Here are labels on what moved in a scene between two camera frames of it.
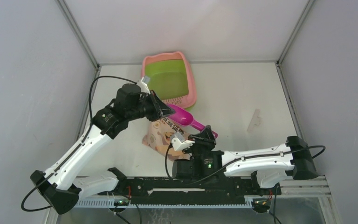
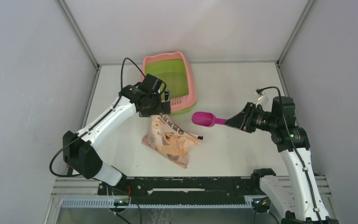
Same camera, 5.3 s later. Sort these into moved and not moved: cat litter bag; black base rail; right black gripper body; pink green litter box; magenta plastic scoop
Moved: right black gripper body; magenta plastic scoop
Not moved: pink green litter box; cat litter bag; black base rail
